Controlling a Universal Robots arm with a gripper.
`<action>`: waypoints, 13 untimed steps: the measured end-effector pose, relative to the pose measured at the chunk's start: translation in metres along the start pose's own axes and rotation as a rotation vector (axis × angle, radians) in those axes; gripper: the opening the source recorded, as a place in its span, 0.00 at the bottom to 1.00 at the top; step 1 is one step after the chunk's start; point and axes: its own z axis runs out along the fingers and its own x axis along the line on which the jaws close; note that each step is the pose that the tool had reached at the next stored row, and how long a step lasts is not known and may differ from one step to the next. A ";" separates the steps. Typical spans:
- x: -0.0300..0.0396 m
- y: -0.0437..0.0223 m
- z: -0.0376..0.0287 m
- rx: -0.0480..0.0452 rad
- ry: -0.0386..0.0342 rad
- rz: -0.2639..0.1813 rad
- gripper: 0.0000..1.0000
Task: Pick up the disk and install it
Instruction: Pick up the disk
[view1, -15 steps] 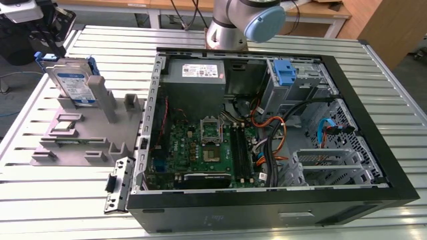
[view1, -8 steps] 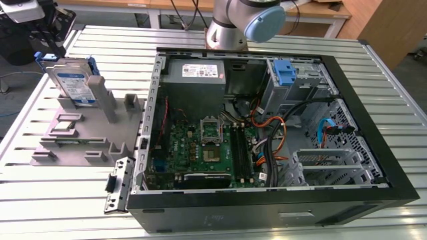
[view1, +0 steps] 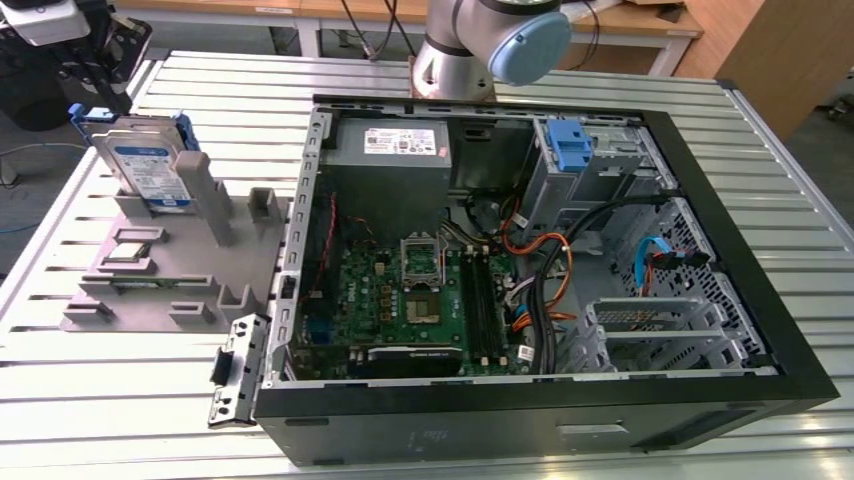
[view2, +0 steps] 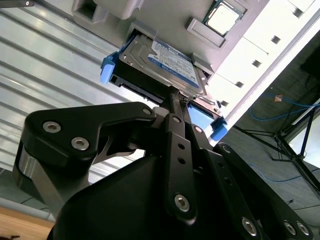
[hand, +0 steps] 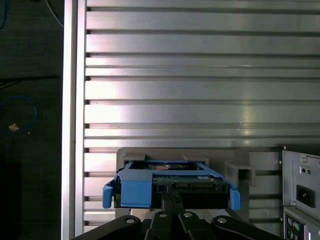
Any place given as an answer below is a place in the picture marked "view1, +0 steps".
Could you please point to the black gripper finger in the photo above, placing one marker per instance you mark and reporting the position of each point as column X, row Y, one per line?
column 130, row 45
column 83, row 65

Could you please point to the hard disk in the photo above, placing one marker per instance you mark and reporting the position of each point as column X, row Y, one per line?
column 141, row 160

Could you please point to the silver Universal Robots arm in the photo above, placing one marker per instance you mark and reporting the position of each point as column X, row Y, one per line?
column 454, row 30

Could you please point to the metal disk bay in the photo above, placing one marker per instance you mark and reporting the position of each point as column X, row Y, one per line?
column 668, row 335

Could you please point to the silver CPU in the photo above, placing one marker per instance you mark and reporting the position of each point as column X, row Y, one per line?
column 129, row 252

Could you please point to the grey parts rack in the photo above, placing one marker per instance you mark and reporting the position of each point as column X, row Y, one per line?
column 194, row 260

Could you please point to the green RAM stick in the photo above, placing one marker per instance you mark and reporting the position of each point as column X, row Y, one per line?
column 143, row 285

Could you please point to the grey power supply unit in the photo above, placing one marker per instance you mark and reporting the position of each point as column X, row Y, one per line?
column 388, row 190

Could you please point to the green motherboard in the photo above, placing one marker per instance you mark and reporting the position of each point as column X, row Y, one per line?
column 361, row 270

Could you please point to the CPU socket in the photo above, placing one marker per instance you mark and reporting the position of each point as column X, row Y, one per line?
column 424, row 306

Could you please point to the blue plastic drive latch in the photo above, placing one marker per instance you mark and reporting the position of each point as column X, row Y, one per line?
column 568, row 145

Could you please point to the black RAM slot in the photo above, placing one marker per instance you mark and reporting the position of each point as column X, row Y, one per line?
column 473, row 300
column 490, row 305

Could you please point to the black graphics card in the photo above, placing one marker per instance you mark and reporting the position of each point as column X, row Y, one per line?
column 414, row 360

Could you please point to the metal optical drive cage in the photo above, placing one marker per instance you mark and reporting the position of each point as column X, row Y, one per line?
column 601, row 190

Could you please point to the wooden desk with white legs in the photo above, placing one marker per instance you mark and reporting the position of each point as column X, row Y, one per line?
column 641, row 22

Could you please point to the black open PC case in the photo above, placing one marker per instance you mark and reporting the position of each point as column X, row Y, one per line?
column 468, row 425

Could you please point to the wooden cabinet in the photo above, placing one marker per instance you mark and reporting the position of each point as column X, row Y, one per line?
column 788, row 50

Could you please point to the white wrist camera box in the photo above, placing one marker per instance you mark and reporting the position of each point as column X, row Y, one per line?
column 47, row 22

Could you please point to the long white frame desk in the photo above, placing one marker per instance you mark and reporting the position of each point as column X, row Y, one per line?
column 234, row 7

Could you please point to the grey card retention bracket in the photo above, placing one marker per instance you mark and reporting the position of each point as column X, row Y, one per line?
column 250, row 360

